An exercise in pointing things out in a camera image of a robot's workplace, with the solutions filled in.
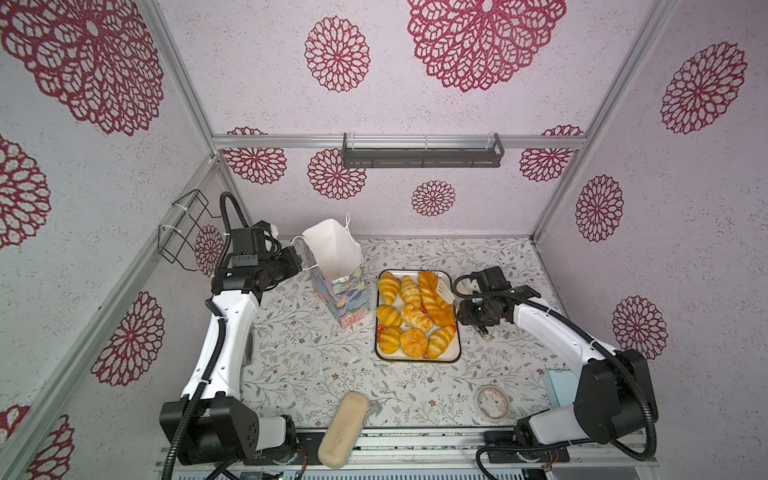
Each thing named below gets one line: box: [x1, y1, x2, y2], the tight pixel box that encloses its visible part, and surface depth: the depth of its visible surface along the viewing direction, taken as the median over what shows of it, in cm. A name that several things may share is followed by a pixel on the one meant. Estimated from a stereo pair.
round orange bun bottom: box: [400, 329, 428, 359], surface depth 89 cm
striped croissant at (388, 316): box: [376, 304, 403, 327], surface depth 96 cm
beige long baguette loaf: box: [318, 391, 369, 469], surface depth 75 cm
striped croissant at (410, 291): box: [400, 275, 422, 305], surface depth 102 cm
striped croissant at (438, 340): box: [426, 324, 455, 359], surface depth 91 cm
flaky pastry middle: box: [400, 304, 433, 331], surface depth 96 cm
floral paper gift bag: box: [292, 212, 370, 329], surface depth 90 cm
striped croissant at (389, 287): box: [378, 272, 401, 305], surface depth 102 cm
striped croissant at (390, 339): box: [379, 325, 402, 355], surface depth 90 cm
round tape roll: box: [474, 386, 510, 424], surface depth 83 cm
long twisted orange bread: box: [418, 271, 457, 327], surface depth 99 cm
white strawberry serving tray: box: [375, 269, 461, 363], surface depth 95 cm
